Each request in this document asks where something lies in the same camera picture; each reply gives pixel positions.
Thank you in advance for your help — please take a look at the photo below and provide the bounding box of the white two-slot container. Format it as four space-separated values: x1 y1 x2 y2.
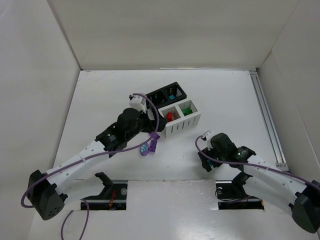
159 99 201 138

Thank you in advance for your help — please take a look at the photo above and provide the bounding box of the green rounded lego block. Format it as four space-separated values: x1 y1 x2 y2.
181 107 193 116

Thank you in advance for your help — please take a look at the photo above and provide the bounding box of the purple round flower lego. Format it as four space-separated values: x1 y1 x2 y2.
139 143 149 157

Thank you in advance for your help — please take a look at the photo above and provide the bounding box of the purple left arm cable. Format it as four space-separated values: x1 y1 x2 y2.
20 92 161 240

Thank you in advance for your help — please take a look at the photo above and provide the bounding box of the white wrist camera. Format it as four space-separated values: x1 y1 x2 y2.
201 130 214 141
129 93 147 113

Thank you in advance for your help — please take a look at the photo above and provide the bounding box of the aluminium rail right edge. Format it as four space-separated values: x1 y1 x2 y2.
249 70 290 173

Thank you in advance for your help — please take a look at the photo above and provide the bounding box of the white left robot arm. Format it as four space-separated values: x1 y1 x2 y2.
25 107 167 221

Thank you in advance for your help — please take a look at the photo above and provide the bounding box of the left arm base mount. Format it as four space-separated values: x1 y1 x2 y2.
85 180 128 211

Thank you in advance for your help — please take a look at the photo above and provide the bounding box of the black two-slot container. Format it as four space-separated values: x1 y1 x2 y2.
146 82 187 109

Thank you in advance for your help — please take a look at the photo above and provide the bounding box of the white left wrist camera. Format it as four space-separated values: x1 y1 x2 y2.
129 93 147 113

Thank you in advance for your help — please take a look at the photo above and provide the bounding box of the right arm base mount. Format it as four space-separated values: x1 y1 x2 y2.
215 180 265 210

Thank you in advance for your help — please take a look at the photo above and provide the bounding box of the red lego block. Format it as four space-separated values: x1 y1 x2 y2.
166 112 175 123

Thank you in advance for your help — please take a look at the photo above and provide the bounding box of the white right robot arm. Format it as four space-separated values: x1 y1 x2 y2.
195 131 320 234

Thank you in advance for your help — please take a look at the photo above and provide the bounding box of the purple lego brick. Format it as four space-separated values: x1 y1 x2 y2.
149 131 160 141
148 140 158 153

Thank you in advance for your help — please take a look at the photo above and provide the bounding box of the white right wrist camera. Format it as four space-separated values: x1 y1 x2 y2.
201 130 214 141

